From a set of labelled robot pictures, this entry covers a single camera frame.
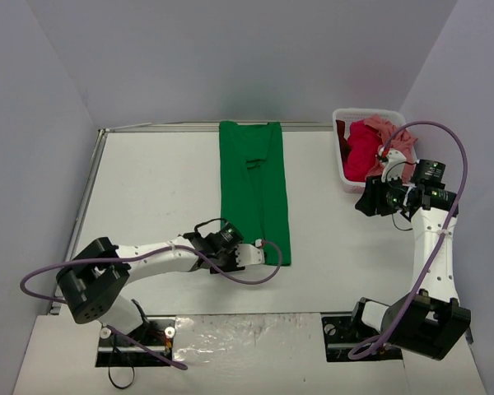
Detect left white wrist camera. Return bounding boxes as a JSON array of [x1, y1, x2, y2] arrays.
[[235, 244, 265, 267]]

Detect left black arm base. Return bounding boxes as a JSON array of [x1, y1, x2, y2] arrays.
[[95, 316, 175, 368]]

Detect pink t shirt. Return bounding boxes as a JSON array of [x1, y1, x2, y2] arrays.
[[363, 114, 417, 179]]

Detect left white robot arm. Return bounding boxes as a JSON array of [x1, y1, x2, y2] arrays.
[[56, 223, 264, 344]]

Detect red t shirt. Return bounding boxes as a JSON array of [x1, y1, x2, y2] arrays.
[[343, 119, 373, 182]]

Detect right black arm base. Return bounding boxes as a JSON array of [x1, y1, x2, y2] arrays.
[[321, 313, 403, 363]]

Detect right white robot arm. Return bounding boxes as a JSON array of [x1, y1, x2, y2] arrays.
[[348, 157, 471, 360]]

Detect green t shirt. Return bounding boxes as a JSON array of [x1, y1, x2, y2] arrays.
[[219, 121, 291, 267]]

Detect black loop cable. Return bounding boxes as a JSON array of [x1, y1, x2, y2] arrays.
[[107, 349, 136, 390]]

